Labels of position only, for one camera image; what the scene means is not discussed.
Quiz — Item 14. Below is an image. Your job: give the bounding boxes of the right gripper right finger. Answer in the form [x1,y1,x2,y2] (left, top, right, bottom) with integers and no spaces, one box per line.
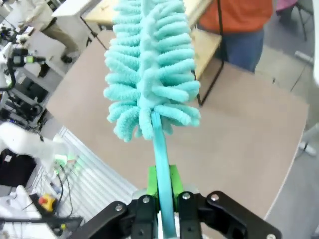
[170,164,282,239]

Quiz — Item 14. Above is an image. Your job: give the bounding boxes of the teal chenille duster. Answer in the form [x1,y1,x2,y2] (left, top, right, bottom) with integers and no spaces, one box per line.
[103,0,202,239]

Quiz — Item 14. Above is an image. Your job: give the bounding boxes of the wooden shelf black frame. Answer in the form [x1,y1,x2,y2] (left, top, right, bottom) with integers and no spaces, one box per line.
[79,0,225,107]

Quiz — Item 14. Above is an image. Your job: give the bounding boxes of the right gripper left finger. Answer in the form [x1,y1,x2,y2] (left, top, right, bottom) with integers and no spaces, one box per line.
[77,165,160,239]

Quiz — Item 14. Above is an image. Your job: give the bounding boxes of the person in beige clothes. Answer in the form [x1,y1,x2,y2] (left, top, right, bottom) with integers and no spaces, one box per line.
[18,0,81,63]

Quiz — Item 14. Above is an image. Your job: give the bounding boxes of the person in orange hoodie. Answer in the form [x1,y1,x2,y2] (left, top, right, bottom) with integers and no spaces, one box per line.
[198,0,274,73]

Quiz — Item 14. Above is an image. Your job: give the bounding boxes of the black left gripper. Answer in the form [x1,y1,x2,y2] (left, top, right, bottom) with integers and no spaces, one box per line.
[10,48,47,67]

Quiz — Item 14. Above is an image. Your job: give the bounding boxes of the yellow emergency stop button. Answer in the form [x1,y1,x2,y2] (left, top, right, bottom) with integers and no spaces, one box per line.
[37,193,56,213]

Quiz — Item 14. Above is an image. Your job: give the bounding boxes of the black controller box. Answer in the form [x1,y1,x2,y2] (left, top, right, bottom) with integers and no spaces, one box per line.
[0,148,38,188]

